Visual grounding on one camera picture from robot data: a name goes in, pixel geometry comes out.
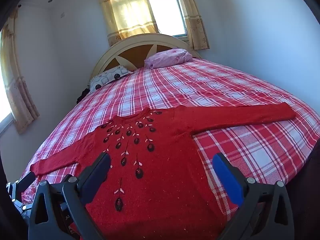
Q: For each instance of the side window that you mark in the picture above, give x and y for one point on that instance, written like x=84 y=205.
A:
x=5 y=110

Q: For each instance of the grey patterned pillow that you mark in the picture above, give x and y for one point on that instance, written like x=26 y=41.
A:
x=110 y=77

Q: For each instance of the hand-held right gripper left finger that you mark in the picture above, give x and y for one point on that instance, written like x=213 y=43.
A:
x=100 y=171

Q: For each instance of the yellow side window curtain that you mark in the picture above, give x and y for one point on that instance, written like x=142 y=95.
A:
x=17 y=92

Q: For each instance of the window behind headboard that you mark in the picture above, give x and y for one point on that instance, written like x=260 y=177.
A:
x=170 y=12

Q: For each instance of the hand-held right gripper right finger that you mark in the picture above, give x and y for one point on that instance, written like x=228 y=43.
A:
x=227 y=180

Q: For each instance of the red knitted sweater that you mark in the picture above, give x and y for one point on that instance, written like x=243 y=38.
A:
x=160 y=170

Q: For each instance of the purple pillow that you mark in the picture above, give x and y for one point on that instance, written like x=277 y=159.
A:
x=167 y=57

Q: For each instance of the red plaid bedspread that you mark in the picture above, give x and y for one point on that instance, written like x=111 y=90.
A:
x=200 y=87

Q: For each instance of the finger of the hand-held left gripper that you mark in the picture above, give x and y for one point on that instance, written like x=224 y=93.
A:
x=26 y=180

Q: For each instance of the narrow yellow curtain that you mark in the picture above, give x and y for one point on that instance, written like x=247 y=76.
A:
x=195 y=17

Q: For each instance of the dark cloth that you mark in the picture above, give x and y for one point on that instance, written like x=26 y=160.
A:
x=82 y=95

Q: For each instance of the cream wooden headboard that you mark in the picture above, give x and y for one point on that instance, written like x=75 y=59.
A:
x=107 y=57

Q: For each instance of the wide yellow curtain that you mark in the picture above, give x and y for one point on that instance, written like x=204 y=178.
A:
x=125 y=10

